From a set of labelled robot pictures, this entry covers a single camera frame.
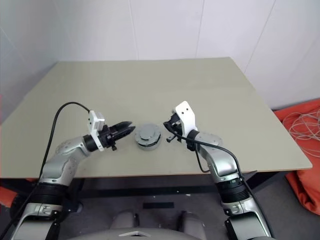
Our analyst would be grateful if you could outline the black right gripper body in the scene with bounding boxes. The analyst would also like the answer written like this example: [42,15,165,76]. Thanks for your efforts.
[166,113,187,144]

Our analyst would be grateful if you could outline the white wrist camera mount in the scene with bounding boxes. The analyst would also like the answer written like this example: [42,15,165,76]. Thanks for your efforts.
[174,100,199,139]
[86,109,106,153]

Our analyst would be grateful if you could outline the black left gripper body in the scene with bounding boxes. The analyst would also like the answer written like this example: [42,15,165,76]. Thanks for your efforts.
[100,125,122,152]

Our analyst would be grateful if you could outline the grey round metal part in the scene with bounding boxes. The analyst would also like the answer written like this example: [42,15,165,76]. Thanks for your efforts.
[133,122,162,152]

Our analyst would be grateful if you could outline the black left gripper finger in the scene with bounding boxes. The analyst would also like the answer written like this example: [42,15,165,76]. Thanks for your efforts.
[116,126,137,139]
[112,120,133,132]

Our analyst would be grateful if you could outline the grey robot torso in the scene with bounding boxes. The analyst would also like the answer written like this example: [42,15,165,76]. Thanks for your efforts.
[74,225,229,240]

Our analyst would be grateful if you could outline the grey rounded shape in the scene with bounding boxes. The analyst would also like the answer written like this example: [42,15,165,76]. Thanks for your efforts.
[110,209,138,230]
[177,209,209,230]

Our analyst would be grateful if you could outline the black table frame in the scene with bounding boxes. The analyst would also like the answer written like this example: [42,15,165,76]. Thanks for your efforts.
[0,170,288,201]

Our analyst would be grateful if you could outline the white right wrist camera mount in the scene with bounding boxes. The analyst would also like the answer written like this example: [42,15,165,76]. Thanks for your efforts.
[174,100,199,139]

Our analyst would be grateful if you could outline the orange beanbag cushion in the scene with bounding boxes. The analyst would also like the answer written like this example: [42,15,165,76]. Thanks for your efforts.
[273,98,320,216]
[0,177,38,209]

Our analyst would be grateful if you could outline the grey coiled cable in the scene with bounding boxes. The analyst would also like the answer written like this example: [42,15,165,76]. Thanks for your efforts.
[282,111,320,159]

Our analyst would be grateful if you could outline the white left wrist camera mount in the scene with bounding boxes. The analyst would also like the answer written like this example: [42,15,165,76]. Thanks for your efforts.
[86,109,106,153]

